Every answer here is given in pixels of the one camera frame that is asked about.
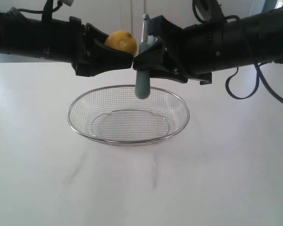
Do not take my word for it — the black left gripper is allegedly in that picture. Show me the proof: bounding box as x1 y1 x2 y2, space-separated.
69 16 133 77

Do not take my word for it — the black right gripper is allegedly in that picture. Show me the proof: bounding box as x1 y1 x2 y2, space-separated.
133 16 229 85

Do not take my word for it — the yellow lemon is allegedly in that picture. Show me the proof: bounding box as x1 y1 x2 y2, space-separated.
104 30 137 56

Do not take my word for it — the light blue vegetable peeler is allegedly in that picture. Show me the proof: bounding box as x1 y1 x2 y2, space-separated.
135 14 156 99

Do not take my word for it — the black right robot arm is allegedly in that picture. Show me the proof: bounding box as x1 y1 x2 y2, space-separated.
133 8 283 85

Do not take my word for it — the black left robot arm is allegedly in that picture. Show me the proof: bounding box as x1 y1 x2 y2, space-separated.
0 9 133 77

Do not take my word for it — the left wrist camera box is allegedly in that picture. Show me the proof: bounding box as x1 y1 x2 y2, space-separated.
57 0 74 7

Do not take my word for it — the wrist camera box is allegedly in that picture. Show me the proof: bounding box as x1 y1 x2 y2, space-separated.
192 0 225 23
57 0 74 7

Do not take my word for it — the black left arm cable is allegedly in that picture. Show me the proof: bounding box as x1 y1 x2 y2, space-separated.
10 0 64 23

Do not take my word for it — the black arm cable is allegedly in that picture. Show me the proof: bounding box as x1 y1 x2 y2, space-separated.
10 0 64 23
225 62 283 106

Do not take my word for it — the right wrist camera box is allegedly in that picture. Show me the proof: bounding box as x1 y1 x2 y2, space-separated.
192 0 225 23

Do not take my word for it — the oval steel wire mesh basket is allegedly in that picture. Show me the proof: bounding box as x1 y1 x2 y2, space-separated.
67 85 190 146

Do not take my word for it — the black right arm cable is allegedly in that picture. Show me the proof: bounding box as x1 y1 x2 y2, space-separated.
225 62 283 106

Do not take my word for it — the window with dark frame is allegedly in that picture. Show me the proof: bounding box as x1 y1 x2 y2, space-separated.
248 0 283 16

